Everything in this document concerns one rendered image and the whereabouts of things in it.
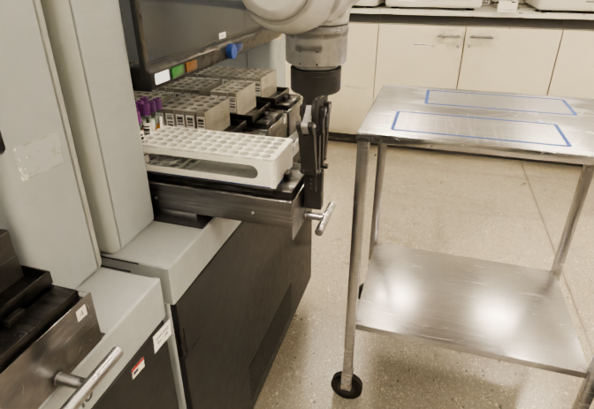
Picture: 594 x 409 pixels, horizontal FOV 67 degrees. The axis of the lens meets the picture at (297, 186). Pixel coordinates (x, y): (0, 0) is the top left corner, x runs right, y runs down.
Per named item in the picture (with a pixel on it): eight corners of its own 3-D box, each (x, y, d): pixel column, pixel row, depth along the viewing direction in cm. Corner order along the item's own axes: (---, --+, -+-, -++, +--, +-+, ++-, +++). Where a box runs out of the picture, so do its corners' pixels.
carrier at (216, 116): (222, 124, 98) (220, 97, 96) (231, 124, 98) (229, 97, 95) (197, 141, 88) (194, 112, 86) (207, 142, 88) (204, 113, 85)
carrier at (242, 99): (248, 105, 111) (247, 81, 109) (256, 106, 111) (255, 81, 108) (229, 118, 101) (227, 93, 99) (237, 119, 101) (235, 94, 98)
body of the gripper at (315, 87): (300, 57, 70) (299, 115, 74) (282, 68, 63) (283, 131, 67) (346, 60, 68) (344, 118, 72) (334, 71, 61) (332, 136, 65)
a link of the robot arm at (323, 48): (275, 26, 60) (276, 71, 63) (341, 28, 58) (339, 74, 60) (294, 18, 68) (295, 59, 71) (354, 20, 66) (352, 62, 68)
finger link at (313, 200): (323, 170, 72) (322, 172, 72) (322, 208, 76) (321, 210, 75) (305, 168, 73) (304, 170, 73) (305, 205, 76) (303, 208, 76)
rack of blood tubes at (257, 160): (116, 173, 79) (110, 140, 76) (148, 153, 87) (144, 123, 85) (275, 196, 71) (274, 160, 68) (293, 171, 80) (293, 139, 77)
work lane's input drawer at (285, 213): (-33, 186, 89) (-49, 145, 85) (23, 161, 101) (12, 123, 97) (319, 246, 71) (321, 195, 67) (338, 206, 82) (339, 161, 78)
